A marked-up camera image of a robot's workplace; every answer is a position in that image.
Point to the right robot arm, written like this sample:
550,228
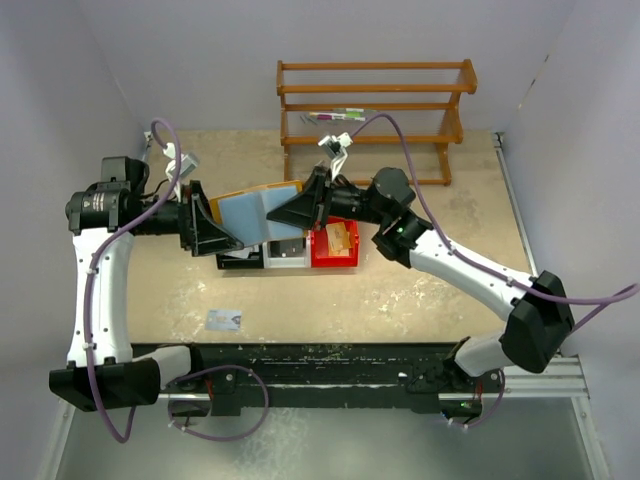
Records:
536,318

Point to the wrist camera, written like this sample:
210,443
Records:
336,149
188,163

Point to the white plastic bin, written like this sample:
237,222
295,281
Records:
287,263

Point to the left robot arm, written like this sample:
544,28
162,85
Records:
101,370

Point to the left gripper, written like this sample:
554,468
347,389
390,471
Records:
200,231

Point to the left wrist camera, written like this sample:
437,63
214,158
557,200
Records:
188,163

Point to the markers on shelf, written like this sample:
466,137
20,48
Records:
336,115

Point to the black plastic bin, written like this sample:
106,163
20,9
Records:
248,258

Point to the orange leather card holder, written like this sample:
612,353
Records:
243,213

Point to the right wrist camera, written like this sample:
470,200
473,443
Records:
336,149

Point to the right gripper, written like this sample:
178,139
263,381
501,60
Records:
312,205

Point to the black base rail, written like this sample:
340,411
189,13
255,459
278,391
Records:
412,376

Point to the black cards in bin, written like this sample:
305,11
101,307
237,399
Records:
290,248

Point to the orange card in bin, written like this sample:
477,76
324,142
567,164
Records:
339,242

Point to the white card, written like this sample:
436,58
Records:
223,320

